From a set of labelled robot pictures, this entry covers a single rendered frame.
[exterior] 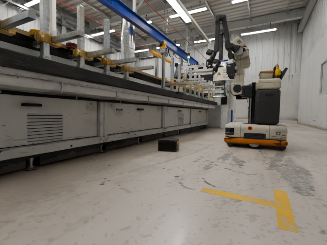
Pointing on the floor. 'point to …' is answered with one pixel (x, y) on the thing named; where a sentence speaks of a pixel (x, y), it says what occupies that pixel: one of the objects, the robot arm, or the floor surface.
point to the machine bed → (79, 118)
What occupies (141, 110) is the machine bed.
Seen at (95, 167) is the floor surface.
